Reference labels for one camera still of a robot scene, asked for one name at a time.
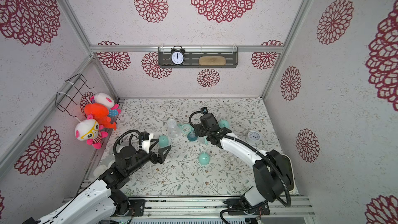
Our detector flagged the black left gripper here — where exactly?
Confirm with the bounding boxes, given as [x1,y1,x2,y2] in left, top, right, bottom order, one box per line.
[126,139,171,176]

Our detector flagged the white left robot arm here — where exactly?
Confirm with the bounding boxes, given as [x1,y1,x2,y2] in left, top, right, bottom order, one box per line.
[25,130,172,224]

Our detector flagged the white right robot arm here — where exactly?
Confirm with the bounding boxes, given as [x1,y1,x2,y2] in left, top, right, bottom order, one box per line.
[189,111,294,208]

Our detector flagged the white alarm clock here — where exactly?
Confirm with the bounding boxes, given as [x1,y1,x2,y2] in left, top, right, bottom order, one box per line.
[246,130,263,147]

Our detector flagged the red orange plush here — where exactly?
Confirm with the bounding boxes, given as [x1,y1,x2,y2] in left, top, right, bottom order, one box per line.
[84,103,117,130]

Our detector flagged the white plush yellow glasses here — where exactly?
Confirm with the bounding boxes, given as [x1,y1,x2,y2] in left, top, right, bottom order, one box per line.
[74,115,108,149]

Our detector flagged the tan brush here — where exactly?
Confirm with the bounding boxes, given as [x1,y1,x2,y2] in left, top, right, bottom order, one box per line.
[198,56,227,66]

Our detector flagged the white pink plush upper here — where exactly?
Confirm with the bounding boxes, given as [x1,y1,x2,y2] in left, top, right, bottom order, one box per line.
[90,93,119,110]

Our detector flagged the black alarm clock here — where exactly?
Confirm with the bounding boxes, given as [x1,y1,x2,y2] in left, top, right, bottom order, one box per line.
[171,45,186,66]

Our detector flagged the white sterilizer box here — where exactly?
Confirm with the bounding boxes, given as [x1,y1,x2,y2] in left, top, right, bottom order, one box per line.
[284,155,295,192]

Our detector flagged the grey wall shelf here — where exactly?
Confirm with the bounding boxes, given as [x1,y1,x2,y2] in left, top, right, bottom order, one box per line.
[158,46,239,69]

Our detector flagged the metal base rail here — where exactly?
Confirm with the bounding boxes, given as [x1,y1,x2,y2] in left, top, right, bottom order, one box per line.
[107,196,316,224]

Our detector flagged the black wire basket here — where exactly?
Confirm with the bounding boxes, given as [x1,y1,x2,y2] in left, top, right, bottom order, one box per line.
[54,73,95,117]

